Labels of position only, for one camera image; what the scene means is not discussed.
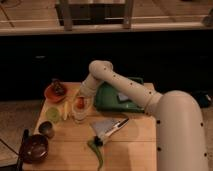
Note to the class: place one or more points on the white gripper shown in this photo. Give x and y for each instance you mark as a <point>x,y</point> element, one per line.
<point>89,86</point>

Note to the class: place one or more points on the red apple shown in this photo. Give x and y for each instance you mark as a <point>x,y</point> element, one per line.
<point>80,103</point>

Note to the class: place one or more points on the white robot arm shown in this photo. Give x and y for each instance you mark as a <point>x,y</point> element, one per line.
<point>180,134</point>

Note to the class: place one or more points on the white paper cup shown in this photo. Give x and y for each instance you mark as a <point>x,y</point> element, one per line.
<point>79,115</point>

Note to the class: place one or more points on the small dark metal cup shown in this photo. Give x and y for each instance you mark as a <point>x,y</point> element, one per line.
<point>46,129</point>

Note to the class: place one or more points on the green tray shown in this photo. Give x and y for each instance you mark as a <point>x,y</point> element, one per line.
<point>106,99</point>

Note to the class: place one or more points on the dark pinecone object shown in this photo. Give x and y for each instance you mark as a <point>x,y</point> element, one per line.
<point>58,87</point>

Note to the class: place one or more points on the white card on tray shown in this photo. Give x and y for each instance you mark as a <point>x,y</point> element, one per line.
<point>122,97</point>

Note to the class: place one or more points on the yellow banana piece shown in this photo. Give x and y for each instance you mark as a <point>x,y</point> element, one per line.
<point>65,114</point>

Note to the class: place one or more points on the orange plate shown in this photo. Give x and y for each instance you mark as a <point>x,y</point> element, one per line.
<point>51,96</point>

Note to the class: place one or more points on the light green small plate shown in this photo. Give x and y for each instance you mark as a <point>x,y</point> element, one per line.
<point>53,115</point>

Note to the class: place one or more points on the green chili pepper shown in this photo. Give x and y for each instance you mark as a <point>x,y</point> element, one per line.
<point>95,148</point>

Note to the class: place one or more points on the black chopstick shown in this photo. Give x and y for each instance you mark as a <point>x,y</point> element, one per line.
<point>19,161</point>

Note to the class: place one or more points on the dark red bowl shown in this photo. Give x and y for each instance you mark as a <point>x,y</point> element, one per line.
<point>35,149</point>

